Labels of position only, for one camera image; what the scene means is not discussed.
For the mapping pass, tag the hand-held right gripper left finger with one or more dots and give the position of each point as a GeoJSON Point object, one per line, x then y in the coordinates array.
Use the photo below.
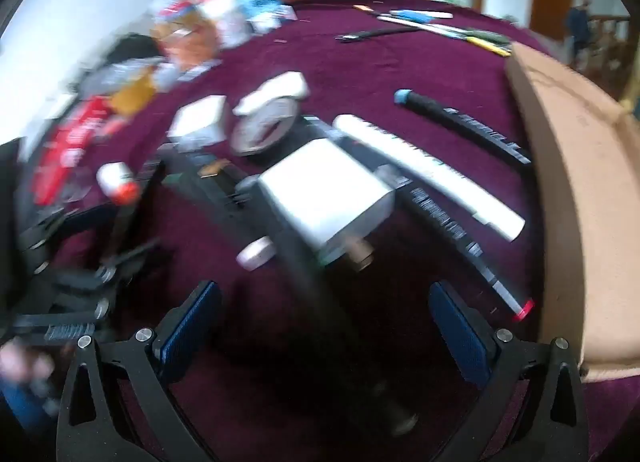
{"type": "Point", "coordinates": [190, 327]}

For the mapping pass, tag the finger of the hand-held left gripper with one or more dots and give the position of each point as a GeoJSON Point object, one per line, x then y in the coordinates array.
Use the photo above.
{"type": "Point", "coordinates": [132, 212]}
{"type": "Point", "coordinates": [70, 332]}

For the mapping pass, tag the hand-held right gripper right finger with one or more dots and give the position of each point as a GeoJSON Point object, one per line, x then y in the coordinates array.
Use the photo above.
{"type": "Point", "coordinates": [460, 337]}

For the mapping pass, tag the white bottle red cap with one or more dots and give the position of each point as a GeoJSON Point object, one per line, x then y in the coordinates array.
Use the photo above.
{"type": "Point", "coordinates": [112, 177]}

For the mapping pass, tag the black gold lipstick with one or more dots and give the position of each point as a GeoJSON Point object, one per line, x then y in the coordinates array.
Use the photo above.
{"type": "Point", "coordinates": [225, 182]}

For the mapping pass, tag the small white round container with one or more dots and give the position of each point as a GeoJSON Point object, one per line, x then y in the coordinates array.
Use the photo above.
{"type": "Point", "coordinates": [255, 253]}

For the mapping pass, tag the black marker red end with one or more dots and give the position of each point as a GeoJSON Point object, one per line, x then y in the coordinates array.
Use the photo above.
{"type": "Point", "coordinates": [450, 227]}

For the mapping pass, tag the black tape roll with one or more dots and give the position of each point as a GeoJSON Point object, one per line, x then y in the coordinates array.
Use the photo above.
{"type": "Point", "coordinates": [243, 145]}

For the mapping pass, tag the white charger adapter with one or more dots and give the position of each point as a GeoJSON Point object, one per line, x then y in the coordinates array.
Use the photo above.
{"type": "Point", "coordinates": [320, 192]}

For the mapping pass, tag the white squeeze tube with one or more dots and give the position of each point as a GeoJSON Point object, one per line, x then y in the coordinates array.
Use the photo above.
{"type": "Point", "coordinates": [280, 87]}

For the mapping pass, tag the cardboard box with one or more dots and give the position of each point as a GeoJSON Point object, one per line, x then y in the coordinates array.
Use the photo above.
{"type": "Point", "coordinates": [565, 167]}

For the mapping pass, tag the black marker blue cap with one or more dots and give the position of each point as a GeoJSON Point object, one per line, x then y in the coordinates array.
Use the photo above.
{"type": "Point", "coordinates": [465, 127]}

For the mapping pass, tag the person's left hand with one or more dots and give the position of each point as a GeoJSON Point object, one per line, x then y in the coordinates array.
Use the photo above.
{"type": "Point", "coordinates": [22, 362]}

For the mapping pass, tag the red item clear pack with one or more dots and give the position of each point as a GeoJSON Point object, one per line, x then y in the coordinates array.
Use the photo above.
{"type": "Point", "coordinates": [70, 142]}

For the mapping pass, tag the white barcode box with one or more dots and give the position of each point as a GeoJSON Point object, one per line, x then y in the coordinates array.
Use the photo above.
{"type": "Point", "coordinates": [197, 117]}

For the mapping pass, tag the black bag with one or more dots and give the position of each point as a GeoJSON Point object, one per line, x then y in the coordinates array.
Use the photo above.
{"type": "Point", "coordinates": [130, 45]}

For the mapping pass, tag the orange printed can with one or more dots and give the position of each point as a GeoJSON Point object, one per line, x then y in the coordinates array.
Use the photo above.
{"type": "Point", "coordinates": [187, 45]}

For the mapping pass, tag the small blue white box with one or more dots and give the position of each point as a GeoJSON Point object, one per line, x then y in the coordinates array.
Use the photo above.
{"type": "Point", "coordinates": [272, 17]}

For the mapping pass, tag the maroon velvet tablecloth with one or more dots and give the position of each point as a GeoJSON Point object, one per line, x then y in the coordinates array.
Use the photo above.
{"type": "Point", "coordinates": [350, 67]}

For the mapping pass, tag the white yellow pen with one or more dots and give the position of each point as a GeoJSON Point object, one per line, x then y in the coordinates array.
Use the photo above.
{"type": "Point", "coordinates": [492, 46]}

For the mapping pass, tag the black clip pen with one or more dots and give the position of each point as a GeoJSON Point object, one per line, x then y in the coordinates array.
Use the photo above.
{"type": "Point", "coordinates": [375, 34]}

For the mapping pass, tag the green pen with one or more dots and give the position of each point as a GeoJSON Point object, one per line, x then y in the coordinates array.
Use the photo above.
{"type": "Point", "coordinates": [487, 36]}

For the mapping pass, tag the yellow black pen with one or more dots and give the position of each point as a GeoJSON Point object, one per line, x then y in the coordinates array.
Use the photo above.
{"type": "Point", "coordinates": [369, 10]}

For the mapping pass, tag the white ruler with tools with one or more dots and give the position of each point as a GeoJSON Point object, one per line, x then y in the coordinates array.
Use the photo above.
{"type": "Point", "coordinates": [430, 27]}

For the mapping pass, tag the wooden stair railing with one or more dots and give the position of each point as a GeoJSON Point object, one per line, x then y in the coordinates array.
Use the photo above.
{"type": "Point", "coordinates": [607, 42]}

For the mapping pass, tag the dark blue jacket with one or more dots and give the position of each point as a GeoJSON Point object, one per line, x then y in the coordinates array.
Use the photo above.
{"type": "Point", "coordinates": [580, 25]}

